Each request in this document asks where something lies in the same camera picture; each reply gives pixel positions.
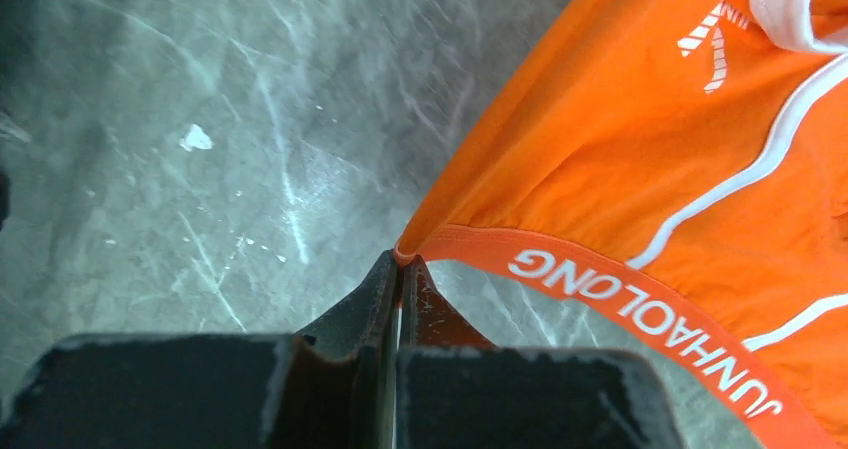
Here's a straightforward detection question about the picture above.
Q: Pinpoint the orange underwear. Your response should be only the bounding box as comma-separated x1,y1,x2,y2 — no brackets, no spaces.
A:
394,0,847,448

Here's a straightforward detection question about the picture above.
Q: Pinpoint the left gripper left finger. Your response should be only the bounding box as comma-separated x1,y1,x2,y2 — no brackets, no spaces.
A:
1,254,400,448

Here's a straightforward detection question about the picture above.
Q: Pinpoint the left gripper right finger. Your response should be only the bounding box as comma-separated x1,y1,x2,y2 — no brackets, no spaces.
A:
396,259,684,448

